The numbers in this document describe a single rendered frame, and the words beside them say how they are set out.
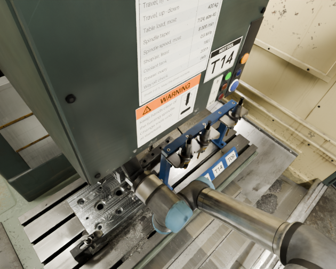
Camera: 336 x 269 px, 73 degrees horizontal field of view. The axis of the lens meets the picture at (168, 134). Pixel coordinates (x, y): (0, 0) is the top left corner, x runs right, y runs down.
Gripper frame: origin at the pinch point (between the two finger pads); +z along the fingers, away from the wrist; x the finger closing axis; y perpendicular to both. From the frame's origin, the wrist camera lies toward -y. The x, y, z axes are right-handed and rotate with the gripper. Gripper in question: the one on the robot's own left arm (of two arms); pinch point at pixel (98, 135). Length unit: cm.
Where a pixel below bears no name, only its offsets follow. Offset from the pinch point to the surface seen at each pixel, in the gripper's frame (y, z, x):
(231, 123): 20, -21, 54
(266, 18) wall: -6, -1, 100
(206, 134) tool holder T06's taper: 14.9, -18.5, 36.7
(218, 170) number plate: 48, -29, 48
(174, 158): 20.3, -15.4, 21.7
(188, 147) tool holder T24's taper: 14.0, -17.6, 25.9
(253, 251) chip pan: 72, -68, 37
